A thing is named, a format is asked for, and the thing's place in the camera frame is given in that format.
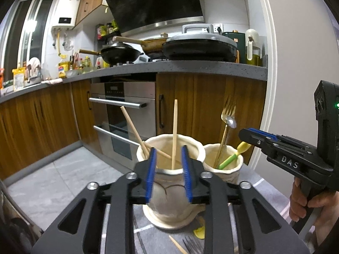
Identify silver flower-head spoon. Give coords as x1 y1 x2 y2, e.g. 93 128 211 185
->
218 116 237 164

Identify gold metal fork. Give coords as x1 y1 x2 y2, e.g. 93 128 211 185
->
213 96 237 168

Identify wooden chopstick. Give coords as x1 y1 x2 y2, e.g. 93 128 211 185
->
121 106 149 158
171 99 178 170
144 142 172 159
169 235 189 254

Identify silver metal fork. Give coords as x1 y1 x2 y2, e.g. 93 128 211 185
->
183 236 203 254

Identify grey kitchen countertop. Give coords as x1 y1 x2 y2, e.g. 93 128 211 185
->
0 59 268 104

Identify person's right hand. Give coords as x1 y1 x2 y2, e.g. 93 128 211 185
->
289 177 339 247

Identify cream floral ceramic utensil holder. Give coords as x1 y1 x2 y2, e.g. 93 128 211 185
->
143 135 244 230

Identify stainless built-in oven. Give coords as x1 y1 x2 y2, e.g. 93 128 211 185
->
89 81 156 169

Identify white refrigerator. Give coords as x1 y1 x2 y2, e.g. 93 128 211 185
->
248 0 338 145

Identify black grill pan with lid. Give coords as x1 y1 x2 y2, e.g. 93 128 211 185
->
163 23 237 62

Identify brown frying pan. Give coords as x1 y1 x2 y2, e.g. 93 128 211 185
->
112 33 168 53

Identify yellow cooking oil bottle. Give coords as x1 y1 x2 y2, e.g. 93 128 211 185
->
58 54 69 79

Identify yellow snack bag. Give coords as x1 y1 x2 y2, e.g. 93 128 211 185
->
12 68 25 92

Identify black range hood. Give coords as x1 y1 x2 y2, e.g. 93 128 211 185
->
106 0 204 33

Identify white water heater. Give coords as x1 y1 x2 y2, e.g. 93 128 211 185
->
52 0 81 29

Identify black wok with handle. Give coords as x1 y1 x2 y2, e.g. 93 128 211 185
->
79 42 141 65

